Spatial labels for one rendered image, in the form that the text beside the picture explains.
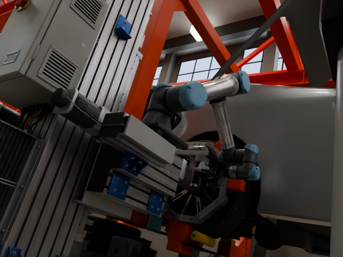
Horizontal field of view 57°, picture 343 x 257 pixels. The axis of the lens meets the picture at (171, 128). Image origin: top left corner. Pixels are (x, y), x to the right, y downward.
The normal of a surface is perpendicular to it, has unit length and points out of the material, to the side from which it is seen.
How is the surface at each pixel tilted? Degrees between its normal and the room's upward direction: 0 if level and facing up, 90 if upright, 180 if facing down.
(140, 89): 90
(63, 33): 90
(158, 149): 90
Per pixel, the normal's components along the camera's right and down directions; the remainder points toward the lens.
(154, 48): 0.83, -0.02
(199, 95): 0.64, -0.07
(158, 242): -0.54, -0.43
